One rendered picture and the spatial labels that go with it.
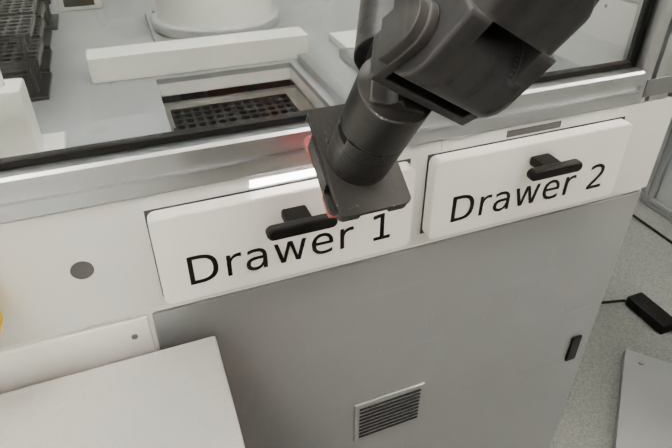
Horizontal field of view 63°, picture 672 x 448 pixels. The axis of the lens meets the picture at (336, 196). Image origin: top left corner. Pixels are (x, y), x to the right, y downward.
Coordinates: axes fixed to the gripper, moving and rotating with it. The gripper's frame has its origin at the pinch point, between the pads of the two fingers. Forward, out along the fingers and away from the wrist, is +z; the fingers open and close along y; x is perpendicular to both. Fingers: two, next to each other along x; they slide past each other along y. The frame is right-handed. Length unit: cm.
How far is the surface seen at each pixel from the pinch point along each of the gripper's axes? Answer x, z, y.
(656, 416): -88, 77, -47
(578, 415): -73, 85, -42
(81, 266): 25.0, 7.5, 0.9
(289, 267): 4.3, 10.5, -3.5
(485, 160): -20.1, 3.2, 1.6
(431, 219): -13.6, 8.8, -2.4
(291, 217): 4.3, 2.7, -0.3
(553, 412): -48, 56, -34
